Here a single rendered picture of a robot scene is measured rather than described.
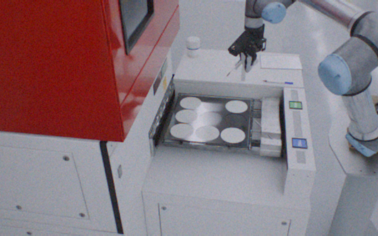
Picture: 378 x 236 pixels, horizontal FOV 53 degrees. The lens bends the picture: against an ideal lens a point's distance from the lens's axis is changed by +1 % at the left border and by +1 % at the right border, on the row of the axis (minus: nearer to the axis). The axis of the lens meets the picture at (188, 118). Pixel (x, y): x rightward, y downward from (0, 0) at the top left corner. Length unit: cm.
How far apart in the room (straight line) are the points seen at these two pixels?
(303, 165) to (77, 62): 85
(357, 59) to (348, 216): 105
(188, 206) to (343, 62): 76
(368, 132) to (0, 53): 118
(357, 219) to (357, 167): 44
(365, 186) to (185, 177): 83
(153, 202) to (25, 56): 77
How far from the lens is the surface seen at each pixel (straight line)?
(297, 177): 140
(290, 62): 202
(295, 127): 157
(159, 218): 157
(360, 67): 118
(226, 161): 157
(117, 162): 116
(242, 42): 154
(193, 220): 153
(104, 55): 91
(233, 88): 182
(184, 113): 170
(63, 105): 104
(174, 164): 156
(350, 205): 200
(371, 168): 168
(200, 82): 183
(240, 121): 166
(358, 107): 133
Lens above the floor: 188
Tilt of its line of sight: 36 degrees down
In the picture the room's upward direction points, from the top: 2 degrees counter-clockwise
